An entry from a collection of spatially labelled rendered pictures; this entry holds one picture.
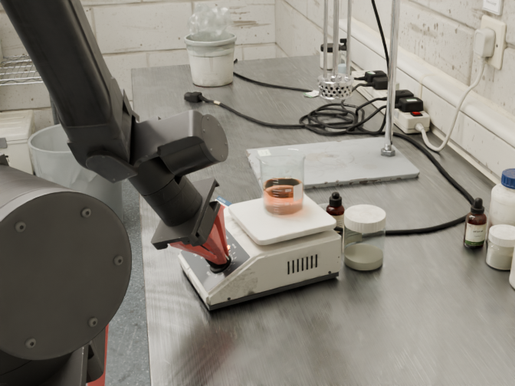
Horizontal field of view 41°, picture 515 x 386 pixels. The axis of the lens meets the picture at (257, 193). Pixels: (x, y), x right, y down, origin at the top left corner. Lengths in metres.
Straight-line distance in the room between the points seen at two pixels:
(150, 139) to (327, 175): 0.57
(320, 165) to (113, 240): 1.10
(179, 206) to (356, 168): 0.56
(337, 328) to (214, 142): 0.29
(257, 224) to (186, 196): 0.15
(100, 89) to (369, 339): 0.44
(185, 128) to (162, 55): 2.56
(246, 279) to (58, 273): 0.69
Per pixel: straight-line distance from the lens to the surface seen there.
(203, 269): 0.94
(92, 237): 0.24
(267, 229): 0.92
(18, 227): 0.22
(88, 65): 0.65
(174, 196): 0.82
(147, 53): 3.31
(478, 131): 1.35
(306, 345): 0.86
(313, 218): 0.95
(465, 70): 1.49
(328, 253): 0.95
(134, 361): 2.08
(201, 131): 0.76
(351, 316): 0.91
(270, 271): 0.92
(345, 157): 1.36
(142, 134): 0.79
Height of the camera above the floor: 1.27
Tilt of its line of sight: 25 degrees down
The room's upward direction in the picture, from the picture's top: 2 degrees counter-clockwise
